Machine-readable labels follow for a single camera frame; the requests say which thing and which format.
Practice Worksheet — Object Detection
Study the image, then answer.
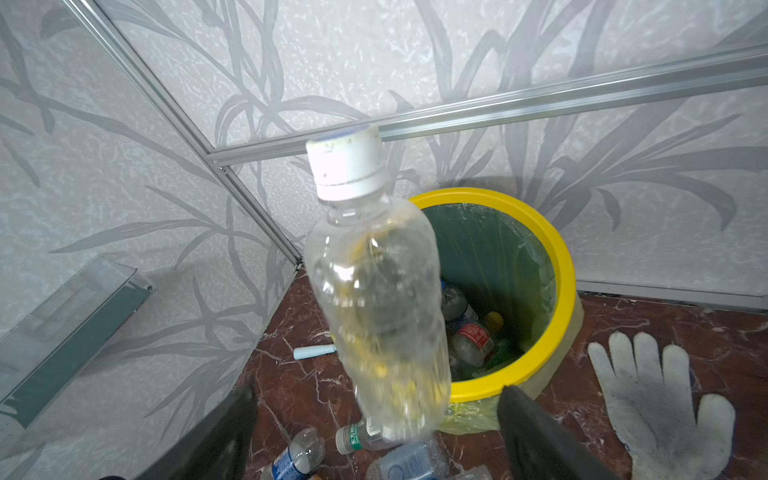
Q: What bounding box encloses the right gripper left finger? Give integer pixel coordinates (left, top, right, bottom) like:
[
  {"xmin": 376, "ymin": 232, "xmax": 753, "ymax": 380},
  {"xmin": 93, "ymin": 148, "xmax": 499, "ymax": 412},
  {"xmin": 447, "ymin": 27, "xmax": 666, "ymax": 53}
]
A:
[{"xmin": 139, "ymin": 379, "xmax": 258, "ymax": 479}]

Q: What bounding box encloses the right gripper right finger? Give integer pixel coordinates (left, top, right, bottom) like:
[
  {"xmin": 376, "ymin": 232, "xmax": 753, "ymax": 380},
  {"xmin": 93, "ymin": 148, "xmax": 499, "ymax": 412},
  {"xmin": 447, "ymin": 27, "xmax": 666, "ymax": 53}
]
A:
[{"xmin": 497, "ymin": 385, "xmax": 617, "ymax": 480}]

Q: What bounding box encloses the clear unlabelled bottle white cap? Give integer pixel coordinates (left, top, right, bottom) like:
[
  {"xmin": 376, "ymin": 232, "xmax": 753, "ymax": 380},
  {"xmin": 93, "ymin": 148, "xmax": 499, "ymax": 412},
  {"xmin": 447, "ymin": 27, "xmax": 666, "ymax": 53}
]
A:
[{"xmin": 304, "ymin": 125, "xmax": 451, "ymax": 442}]

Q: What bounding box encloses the clear bottle red label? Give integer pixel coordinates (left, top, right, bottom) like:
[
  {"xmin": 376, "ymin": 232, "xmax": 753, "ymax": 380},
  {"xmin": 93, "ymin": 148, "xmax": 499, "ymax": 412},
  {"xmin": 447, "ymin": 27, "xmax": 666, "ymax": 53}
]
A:
[{"xmin": 451, "ymin": 311, "xmax": 505, "ymax": 368}]

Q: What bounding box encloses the teal bin with yellow rim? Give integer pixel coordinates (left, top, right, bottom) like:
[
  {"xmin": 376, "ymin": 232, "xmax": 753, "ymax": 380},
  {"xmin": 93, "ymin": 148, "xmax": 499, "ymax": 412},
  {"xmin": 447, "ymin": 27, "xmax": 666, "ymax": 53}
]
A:
[{"xmin": 411, "ymin": 187, "xmax": 578, "ymax": 403}]

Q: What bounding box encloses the clear bottle blue white label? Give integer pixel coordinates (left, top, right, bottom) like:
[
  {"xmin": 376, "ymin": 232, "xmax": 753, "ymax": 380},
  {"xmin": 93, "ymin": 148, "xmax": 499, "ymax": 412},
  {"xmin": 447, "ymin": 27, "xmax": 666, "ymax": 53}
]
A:
[{"xmin": 446, "ymin": 465, "xmax": 492, "ymax": 480}]

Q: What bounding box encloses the clear bottle blue label upper-left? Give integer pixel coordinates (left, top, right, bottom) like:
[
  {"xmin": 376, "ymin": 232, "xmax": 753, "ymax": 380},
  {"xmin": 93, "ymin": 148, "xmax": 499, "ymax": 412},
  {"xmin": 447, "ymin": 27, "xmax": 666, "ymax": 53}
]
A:
[{"xmin": 261, "ymin": 427, "xmax": 326, "ymax": 480}]

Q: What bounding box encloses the square clear bottle blue cap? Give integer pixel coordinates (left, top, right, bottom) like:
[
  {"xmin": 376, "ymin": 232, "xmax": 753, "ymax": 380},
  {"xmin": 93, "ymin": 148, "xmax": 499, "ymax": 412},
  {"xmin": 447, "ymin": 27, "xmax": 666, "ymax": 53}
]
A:
[{"xmin": 365, "ymin": 436, "xmax": 449, "ymax": 480}]

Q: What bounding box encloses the white knitted work glove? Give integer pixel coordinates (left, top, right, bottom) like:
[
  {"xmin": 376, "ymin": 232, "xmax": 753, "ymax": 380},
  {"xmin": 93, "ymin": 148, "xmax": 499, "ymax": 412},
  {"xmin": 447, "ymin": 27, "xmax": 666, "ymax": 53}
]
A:
[{"xmin": 588, "ymin": 332, "xmax": 736, "ymax": 479}]

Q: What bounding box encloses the light blue garden trowel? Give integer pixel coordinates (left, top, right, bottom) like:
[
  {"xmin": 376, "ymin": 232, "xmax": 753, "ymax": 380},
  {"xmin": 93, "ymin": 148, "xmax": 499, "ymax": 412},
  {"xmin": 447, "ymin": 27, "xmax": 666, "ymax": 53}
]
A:
[{"xmin": 293, "ymin": 344, "xmax": 337, "ymax": 360}]

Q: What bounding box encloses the clear bottle green cap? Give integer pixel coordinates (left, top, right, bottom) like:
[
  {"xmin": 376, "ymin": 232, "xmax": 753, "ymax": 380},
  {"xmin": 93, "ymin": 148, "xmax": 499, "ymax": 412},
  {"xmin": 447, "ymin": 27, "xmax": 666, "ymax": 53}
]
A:
[{"xmin": 335, "ymin": 419, "xmax": 401, "ymax": 455}]

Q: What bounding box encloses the clear acrylic wall shelf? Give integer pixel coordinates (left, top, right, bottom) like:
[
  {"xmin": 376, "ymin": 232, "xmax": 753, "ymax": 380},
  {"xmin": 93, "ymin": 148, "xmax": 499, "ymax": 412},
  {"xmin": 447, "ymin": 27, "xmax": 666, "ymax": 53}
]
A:
[{"xmin": 1, "ymin": 256, "xmax": 155, "ymax": 435}]

